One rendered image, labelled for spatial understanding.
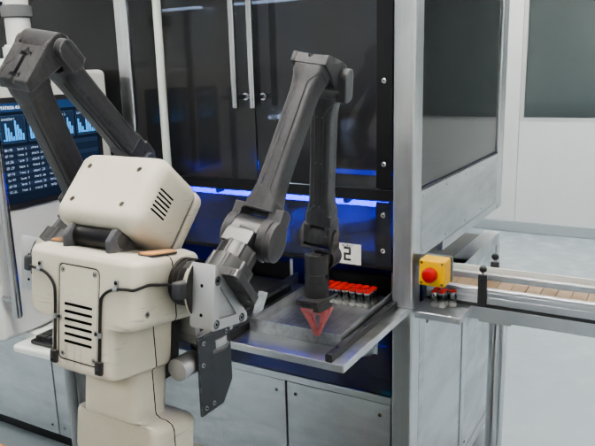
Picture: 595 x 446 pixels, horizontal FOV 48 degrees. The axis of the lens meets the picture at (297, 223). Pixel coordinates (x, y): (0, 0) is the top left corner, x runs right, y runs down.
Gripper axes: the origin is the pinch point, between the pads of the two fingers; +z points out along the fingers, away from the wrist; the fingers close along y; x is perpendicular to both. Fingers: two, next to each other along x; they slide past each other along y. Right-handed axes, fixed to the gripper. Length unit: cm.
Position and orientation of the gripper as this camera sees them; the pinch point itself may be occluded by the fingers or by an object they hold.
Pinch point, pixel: (317, 332)
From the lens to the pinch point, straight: 164.6
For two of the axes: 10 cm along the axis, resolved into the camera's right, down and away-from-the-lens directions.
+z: 0.2, 9.8, 1.8
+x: -8.7, -0.7, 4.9
